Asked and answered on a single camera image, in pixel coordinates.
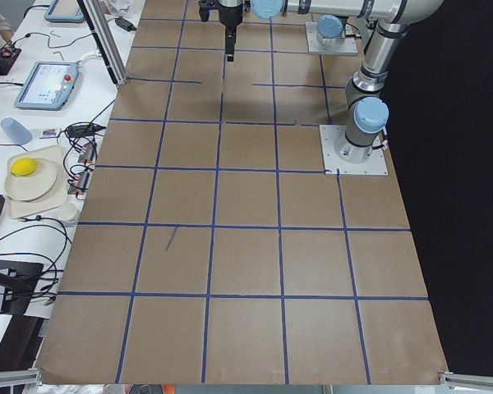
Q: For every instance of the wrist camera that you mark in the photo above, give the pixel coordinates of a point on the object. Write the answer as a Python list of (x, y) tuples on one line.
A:
[(205, 7)]

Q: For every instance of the brown paper table cover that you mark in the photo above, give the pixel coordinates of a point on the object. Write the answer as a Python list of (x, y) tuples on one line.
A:
[(212, 246)]

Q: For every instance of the yellow lemon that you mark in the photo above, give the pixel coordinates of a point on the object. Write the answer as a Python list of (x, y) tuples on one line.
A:
[(23, 167)]

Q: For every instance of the blue plastic cup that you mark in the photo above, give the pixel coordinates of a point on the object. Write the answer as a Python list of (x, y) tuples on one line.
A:
[(15, 131)]

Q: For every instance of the black box on stand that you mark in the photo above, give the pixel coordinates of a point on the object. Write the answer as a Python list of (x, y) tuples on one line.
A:
[(18, 281)]

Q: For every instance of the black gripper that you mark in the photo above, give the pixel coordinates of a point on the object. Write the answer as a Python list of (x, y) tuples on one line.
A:
[(230, 18)]

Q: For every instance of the aluminium frame post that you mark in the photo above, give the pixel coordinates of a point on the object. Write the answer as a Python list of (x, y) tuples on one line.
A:
[(103, 37)]

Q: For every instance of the small remote control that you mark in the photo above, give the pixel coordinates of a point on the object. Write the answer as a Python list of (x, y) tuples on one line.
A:
[(46, 133)]

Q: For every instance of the beige tray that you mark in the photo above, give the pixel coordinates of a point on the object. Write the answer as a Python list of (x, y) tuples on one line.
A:
[(56, 196)]

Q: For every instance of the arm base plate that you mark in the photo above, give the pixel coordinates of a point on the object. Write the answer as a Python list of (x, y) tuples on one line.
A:
[(342, 158), (340, 46)]

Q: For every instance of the white paper cup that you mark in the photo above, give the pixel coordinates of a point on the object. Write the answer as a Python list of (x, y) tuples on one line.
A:
[(68, 213)]

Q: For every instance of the beige plate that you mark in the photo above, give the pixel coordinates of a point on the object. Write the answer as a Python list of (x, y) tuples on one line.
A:
[(26, 188)]

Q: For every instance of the teach pendant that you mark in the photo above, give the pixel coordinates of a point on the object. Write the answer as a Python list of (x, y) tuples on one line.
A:
[(64, 11), (48, 86)]

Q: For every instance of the black power adapter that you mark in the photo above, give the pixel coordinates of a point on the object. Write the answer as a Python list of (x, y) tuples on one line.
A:
[(125, 24)]

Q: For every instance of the near teach pendant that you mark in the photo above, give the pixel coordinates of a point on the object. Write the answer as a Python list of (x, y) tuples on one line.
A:
[(48, 86)]

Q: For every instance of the far teach pendant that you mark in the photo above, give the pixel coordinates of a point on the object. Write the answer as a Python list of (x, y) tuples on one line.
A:
[(64, 11)]

